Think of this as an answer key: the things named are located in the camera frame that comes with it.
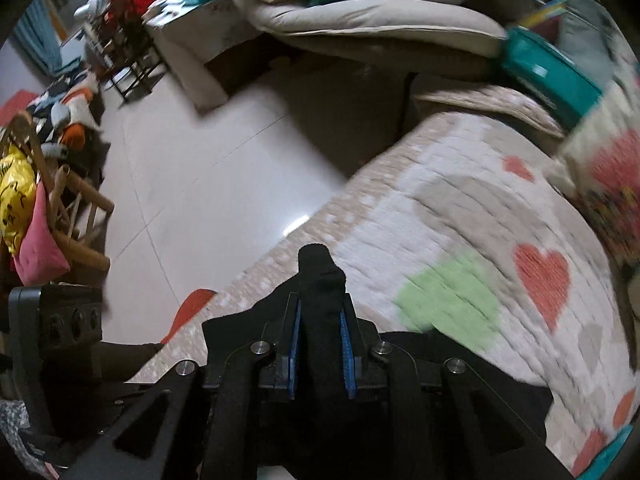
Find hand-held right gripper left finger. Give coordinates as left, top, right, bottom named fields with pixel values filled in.
left=60, top=292, right=304, bottom=480

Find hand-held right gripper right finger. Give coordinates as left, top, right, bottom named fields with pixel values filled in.
left=340, top=294, right=576, bottom=480

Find black pants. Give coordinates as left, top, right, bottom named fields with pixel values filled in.
left=100, top=242, right=555, bottom=480

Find pink cloth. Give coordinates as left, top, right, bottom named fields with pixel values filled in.
left=12, top=187, right=71, bottom=286

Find grey patterned cloth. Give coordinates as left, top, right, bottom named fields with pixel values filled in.
left=0, top=399, right=63, bottom=480

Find red floor mat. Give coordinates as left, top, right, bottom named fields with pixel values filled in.
left=161, top=287, right=218, bottom=346

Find wooden chair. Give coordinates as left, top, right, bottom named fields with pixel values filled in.
left=0, top=112, right=116, bottom=273

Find yellow plastic bag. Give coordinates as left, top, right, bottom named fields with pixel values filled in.
left=0, top=147, right=38, bottom=256

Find heart printed blanket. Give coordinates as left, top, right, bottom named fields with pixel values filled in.
left=135, top=87, right=640, bottom=478

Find pile of clothes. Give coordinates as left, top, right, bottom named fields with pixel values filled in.
left=25, top=72, right=112, bottom=181

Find black metal stool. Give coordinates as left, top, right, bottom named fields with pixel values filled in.
left=97, top=2, right=168, bottom=103

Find blue curtain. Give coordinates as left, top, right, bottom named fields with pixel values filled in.
left=11, top=0, right=68, bottom=77

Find heart printed pillow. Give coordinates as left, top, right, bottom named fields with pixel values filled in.
left=542, top=80, right=640, bottom=273

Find white cloth covered table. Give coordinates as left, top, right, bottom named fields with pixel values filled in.
left=142, top=0, right=263, bottom=111

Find beige sofa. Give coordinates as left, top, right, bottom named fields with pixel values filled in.
left=232, top=0, right=571, bottom=81

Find teal box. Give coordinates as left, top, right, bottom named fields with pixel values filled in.
left=497, top=27, right=606, bottom=131

